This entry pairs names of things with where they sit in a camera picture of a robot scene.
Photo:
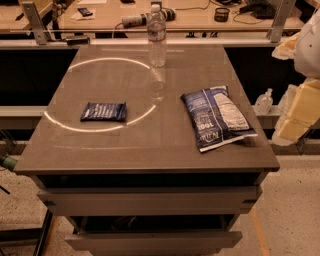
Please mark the yellow foam padded gripper finger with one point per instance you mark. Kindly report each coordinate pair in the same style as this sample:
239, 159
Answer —
299, 111
286, 49

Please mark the large blue chip bag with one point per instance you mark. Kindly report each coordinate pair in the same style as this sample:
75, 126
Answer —
216, 120

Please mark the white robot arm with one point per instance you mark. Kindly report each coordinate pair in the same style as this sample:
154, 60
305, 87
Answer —
307, 52

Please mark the clear hand sanitizer bottle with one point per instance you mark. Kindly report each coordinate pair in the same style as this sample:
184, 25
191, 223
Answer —
264, 102

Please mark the black mesh pen cup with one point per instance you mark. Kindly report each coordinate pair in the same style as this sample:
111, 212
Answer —
221, 14

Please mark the upper grey cabinet drawer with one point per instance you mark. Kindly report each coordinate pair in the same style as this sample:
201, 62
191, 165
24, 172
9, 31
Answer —
150, 201

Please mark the grey cabinet drawer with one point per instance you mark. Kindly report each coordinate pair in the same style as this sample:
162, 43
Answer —
150, 201
189, 242

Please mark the clear plastic water bottle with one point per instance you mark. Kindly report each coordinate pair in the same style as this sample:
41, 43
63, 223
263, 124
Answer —
156, 33

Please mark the white power strip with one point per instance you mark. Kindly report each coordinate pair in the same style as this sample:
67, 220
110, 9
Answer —
141, 20

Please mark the lower grey cabinet drawer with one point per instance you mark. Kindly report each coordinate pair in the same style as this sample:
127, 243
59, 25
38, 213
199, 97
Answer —
189, 242

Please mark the small dark blue snack packet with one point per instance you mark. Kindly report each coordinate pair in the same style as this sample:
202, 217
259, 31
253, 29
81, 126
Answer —
104, 112

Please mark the black smartphone on desk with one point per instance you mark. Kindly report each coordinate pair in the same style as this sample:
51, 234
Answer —
85, 12

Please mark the green capped tube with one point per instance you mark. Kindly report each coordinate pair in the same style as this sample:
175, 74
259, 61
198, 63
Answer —
8, 162

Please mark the right metal bracket post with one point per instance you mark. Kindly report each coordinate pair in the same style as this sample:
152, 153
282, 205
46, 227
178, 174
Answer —
283, 11

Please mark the metal bracket post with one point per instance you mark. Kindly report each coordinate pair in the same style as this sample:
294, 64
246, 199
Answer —
283, 11
38, 29

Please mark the black device with cables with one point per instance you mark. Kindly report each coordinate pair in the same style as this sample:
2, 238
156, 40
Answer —
260, 9

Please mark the left metal bracket post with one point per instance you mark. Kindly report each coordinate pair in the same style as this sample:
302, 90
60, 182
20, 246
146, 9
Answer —
38, 29

